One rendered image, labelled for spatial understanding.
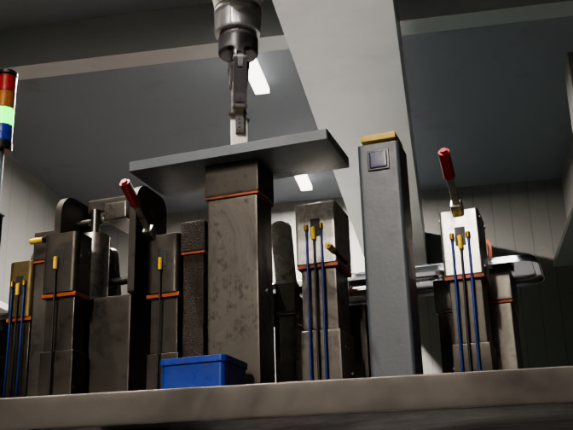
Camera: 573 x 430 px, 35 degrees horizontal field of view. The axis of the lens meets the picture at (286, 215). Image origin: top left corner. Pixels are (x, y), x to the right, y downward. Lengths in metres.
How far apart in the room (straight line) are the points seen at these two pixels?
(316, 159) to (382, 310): 0.31
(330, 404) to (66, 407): 0.32
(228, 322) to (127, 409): 0.44
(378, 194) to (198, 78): 6.34
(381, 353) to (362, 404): 0.38
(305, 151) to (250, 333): 0.32
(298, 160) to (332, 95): 4.07
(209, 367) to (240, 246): 0.25
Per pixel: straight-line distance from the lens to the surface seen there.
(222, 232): 1.55
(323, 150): 1.55
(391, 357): 1.41
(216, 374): 1.37
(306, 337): 1.62
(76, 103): 8.30
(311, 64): 5.29
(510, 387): 1.04
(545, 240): 10.31
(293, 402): 1.05
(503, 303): 1.72
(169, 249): 1.73
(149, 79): 7.82
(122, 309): 1.73
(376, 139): 1.52
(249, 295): 1.50
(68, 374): 1.68
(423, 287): 1.87
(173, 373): 1.40
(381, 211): 1.47
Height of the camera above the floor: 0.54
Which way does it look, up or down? 19 degrees up
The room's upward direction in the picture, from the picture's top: 2 degrees counter-clockwise
